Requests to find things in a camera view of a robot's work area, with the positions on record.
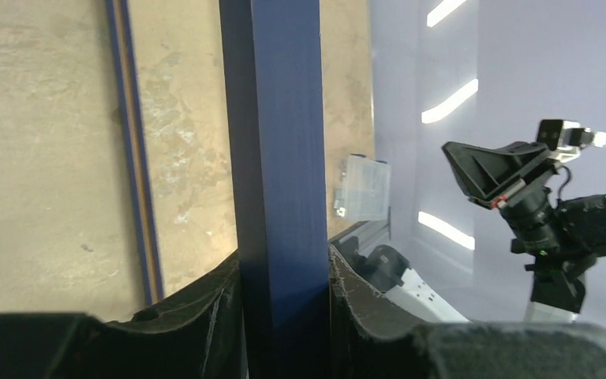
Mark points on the blue wooden picture frame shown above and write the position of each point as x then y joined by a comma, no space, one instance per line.
274,101

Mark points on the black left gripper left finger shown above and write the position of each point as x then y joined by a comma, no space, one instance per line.
197,332

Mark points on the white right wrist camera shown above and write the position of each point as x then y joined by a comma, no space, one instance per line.
566,139

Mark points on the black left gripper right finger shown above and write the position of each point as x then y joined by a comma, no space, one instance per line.
370,335

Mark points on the clear plastic parts box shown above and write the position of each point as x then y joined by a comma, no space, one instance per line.
363,193

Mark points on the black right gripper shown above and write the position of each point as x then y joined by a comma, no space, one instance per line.
515,178

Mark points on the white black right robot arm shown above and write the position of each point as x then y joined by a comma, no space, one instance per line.
565,239

